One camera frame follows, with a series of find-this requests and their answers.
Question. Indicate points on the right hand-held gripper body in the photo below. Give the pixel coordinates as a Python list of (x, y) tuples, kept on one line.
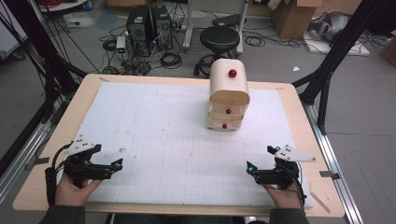
[(280, 175)]

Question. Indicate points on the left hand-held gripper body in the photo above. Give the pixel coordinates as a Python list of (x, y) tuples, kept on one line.
[(77, 169)]

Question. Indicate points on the person's right hand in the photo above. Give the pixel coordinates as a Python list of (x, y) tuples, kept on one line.
[(286, 199)]

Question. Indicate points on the person's left hand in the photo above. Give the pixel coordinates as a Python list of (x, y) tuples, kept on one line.
[(71, 195)]

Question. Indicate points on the thin wooden stick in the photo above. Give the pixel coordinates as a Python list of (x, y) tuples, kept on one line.
[(320, 202)]

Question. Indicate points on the small wooden drawer red knob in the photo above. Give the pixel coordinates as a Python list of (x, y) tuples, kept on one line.
[(224, 126), (228, 111)]

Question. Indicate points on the white grid mat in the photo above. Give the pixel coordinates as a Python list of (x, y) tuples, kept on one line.
[(174, 140)]

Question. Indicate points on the small wooden drawer cabinet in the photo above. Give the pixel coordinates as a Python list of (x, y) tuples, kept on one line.
[(227, 84)]

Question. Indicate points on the white paper scrap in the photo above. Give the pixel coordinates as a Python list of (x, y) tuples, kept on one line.
[(296, 68)]

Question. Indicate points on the small white power supply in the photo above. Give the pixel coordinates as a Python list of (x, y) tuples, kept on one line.
[(121, 46)]

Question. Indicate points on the white flat board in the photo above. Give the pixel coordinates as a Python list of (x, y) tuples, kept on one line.
[(320, 47)]

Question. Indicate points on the black round stool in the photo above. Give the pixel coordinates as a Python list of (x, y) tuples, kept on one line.
[(219, 38)]

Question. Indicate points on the white table leg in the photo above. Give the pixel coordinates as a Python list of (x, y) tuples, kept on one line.
[(242, 28), (187, 28)]

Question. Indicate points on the black computer tower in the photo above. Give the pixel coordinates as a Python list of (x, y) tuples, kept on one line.
[(137, 29), (162, 28)]

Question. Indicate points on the clear plastic bag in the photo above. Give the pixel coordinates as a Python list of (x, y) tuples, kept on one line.
[(79, 20)]

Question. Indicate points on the open cardboard box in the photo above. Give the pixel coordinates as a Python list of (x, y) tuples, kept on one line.
[(292, 18)]

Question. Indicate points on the black flat device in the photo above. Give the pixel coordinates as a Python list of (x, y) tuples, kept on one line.
[(229, 20)]

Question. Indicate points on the grey bag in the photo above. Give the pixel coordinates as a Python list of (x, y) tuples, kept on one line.
[(333, 25)]

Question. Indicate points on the brown cardboard box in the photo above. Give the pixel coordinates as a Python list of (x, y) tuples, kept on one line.
[(389, 49)]

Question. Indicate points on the grey metal bracket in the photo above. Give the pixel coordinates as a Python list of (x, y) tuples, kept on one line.
[(329, 174), (37, 163)]

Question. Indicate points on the aluminium rail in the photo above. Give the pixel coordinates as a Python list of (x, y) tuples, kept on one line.
[(21, 155), (334, 161)]

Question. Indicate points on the black metal frame strut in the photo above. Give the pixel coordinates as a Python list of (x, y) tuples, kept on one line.
[(37, 40), (339, 46)]

